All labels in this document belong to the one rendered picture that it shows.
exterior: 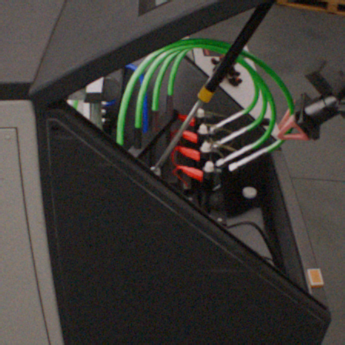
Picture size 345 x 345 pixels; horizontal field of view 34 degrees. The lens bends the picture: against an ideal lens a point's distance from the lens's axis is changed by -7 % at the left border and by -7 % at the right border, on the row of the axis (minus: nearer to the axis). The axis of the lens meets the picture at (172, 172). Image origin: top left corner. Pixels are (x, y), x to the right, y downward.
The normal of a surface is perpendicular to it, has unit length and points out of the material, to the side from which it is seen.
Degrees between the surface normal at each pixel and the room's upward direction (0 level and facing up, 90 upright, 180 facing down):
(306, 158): 0
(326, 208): 0
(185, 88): 90
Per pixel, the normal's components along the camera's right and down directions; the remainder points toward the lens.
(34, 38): 0.05, -0.81
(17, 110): 0.04, 0.58
